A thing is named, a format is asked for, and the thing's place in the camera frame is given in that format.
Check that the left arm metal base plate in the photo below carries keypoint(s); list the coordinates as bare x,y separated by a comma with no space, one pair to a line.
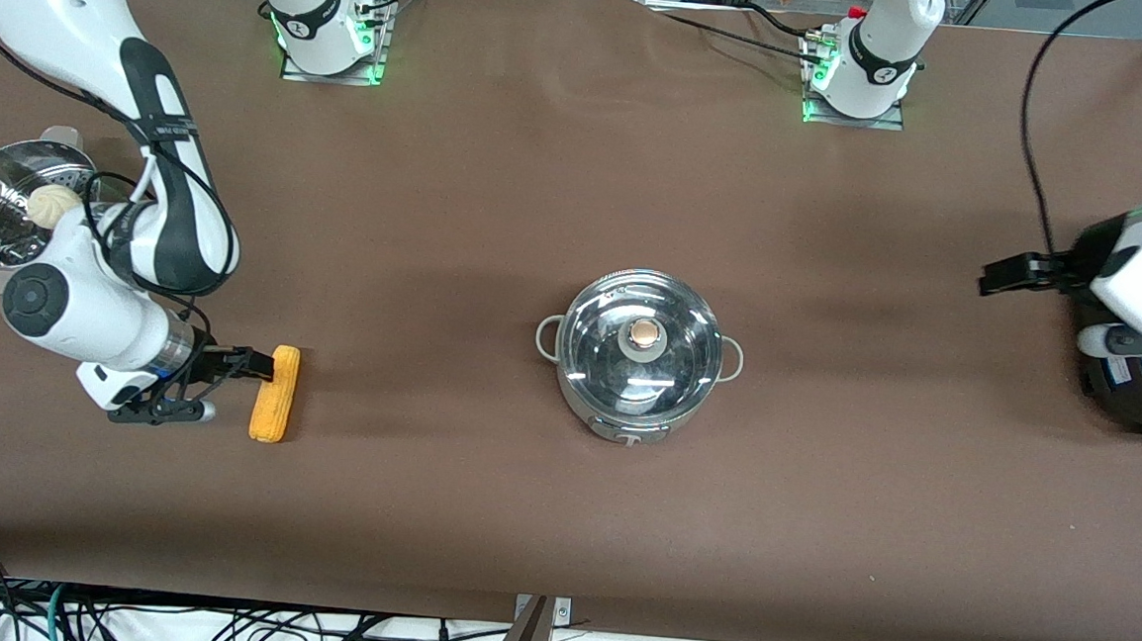
851,122

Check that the brown table cover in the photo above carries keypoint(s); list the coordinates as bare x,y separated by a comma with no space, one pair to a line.
439,203

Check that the small metal table bracket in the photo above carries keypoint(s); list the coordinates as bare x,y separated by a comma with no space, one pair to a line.
563,612

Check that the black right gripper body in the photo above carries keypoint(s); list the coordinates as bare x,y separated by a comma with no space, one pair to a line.
215,359

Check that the glass pot lid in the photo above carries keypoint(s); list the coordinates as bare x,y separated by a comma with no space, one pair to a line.
598,362

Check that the yellow corn cob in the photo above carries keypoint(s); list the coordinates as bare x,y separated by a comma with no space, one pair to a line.
273,406

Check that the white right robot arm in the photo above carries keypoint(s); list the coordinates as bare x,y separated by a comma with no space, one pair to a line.
75,3

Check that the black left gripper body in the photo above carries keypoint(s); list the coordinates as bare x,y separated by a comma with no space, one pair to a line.
1073,265

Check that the stainless steel cooking pot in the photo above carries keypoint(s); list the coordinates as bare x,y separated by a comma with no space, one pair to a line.
629,433

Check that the black rice cooker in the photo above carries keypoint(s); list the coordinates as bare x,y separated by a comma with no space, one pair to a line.
1121,404

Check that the white steamed bun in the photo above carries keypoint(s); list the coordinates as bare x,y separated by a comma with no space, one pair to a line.
48,204

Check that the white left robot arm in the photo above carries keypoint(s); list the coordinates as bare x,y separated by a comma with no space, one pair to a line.
885,42

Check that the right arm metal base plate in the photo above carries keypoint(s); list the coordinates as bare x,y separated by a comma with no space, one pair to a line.
333,78

